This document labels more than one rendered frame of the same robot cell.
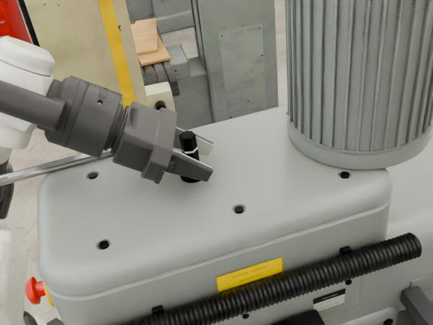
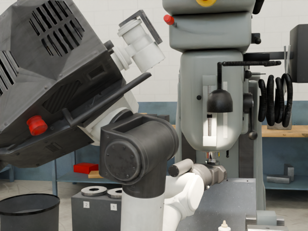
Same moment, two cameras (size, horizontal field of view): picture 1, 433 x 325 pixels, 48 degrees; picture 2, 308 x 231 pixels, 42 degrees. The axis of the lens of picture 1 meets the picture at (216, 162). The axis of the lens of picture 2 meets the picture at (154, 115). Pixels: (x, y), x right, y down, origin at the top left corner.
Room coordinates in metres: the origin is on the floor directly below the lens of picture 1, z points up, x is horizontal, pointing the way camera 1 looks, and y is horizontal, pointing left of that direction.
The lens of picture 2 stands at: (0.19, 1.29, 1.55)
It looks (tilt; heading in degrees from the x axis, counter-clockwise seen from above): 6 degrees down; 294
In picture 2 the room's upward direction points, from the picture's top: 1 degrees counter-clockwise
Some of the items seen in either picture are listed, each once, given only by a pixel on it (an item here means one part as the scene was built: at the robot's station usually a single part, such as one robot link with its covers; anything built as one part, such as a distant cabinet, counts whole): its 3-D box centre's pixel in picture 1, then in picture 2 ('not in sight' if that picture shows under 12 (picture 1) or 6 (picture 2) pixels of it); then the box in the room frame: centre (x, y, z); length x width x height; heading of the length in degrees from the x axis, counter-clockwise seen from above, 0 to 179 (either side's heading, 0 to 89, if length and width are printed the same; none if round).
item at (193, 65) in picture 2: not in sight; (212, 99); (0.54, 0.03, 1.47); 0.21 x 0.19 x 0.32; 12
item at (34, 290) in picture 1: (38, 289); not in sight; (0.48, 0.28, 1.76); 0.04 x 0.03 x 0.04; 12
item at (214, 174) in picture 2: not in sight; (201, 177); (0.55, 0.12, 1.23); 0.13 x 0.12 x 0.10; 173
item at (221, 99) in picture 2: not in sight; (219, 100); (0.47, 0.21, 1.48); 0.07 x 0.07 x 0.06
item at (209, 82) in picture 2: not in sight; (209, 110); (0.51, 0.14, 1.44); 0.04 x 0.04 x 0.21; 12
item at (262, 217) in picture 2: not in sight; (266, 222); (0.37, 0.00, 1.07); 0.06 x 0.05 x 0.06; 14
